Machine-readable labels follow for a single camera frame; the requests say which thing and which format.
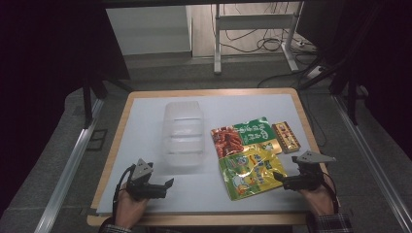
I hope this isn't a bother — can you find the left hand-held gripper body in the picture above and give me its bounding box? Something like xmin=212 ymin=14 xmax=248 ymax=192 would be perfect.
xmin=125 ymin=158 xmax=168 ymax=201

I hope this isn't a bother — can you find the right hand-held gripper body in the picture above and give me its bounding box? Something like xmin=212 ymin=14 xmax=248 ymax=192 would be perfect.
xmin=283 ymin=150 xmax=337 ymax=192

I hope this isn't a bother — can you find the small yellow box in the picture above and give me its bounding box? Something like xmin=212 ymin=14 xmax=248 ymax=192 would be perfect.
xmin=271 ymin=120 xmax=301 ymax=154

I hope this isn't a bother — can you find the yellow and green food packet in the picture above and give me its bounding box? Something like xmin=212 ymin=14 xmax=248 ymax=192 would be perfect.
xmin=218 ymin=144 xmax=289 ymax=202

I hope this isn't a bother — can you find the clear plastic container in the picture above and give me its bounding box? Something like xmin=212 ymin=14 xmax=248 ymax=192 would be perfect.
xmin=160 ymin=100 xmax=207 ymax=168

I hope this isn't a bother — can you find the red and green food packet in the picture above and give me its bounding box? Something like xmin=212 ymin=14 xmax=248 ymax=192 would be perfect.
xmin=210 ymin=116 xmax=284 ymax=159

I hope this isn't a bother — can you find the person's right hand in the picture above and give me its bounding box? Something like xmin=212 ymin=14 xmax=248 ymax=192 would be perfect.
xmin=297 ymin=183 xmax=336 ymax=217

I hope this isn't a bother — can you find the person's left hand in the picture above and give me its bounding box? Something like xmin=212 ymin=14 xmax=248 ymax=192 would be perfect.
xmin=115 ymin=189 xmax=150 ymax=229

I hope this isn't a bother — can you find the black metal stand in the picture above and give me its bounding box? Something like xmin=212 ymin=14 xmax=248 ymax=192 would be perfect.
xmin=82 ymin=76 xmax=134 ymax=130
xmin=296 ymin=56 xmax=370 ymax=126

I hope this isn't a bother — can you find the power strip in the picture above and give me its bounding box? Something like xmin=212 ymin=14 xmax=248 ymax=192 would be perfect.
xmin=305 ymin=65 xmax=326 ymax=81

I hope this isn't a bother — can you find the white panel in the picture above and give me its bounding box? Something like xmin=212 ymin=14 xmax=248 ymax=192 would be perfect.
xmin=106 ymin=5 xmax=192 ymax=56

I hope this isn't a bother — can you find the left hand-held gripper cable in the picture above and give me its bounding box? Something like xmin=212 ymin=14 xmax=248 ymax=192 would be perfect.
xmin=111 ymin=164 xmax=136 ymax=221

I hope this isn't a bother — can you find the hand-held gripper cable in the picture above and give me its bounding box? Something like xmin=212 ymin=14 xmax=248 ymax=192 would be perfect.
xmin=322 ymin=173 xmax=340 ymax=215
xmin=111 ymin=164 xmax=136 ymax=221

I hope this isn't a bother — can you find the right hand-held gripper cable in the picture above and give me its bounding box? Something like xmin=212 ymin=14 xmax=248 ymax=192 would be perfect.
xmin=322 ymin=173 xmax=340 ymax=215

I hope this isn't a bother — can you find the thin black floor cable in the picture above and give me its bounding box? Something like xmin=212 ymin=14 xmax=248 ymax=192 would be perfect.
xmin=257 ymin=69 xmax=328 ymax=149

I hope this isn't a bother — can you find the black floor bracket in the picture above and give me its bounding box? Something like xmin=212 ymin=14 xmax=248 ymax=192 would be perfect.
xmin=86 ymin=128 xmax=109 ymax=151

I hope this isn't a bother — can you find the aluminium floor rail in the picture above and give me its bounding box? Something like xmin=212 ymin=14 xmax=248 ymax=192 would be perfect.
xmin=332 ymin=94 xmax=412 ymax=233
xmin=33 ymin=98 xmax=105 ymax=233

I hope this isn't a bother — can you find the tangle of black floor cables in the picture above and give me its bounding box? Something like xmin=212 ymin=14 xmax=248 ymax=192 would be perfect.
xmin=223 ymin=3 xmax=317 ymax=55

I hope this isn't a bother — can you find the white desk frame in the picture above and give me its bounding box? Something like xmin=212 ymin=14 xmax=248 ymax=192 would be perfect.
xmin=213 ymin=1 xmax=305 ymax=76

